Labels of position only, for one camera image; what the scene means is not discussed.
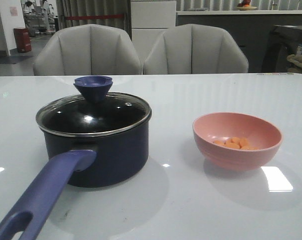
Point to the dark grey counter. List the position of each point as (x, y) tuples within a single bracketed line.
[(249, 28)]

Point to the fruit plate on counter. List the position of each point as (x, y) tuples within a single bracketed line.
[(245, 5)]

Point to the dark glossy side table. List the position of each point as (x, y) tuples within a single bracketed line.
[(284, 40)]

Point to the white cabinet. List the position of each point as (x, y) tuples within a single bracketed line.
[(148, 19)]

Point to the right grey upholstered chair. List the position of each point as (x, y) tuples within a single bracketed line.
[(195, 49)]

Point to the glass lid with blue knob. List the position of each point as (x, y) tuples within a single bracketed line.
[(94, 112)]

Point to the orange ham slices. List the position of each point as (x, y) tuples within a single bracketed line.
[(236, 143)]

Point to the red trash bin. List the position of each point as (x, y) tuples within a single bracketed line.
[(22, 39)]

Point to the grey upholstered chair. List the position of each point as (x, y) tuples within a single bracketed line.
[(195, 49), (89, 49)]

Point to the red barrier tape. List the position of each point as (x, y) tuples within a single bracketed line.
[(94, 17)]

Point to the beige cushion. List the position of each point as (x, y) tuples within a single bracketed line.
[(295, 63)]

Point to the pink plastic bowl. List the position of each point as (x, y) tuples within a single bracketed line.
[(223, 125)]

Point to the left grey upholstered chair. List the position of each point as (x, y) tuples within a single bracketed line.
[(89, 49)]

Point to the dark blue saucepan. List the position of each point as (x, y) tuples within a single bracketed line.
[(82, 162)]

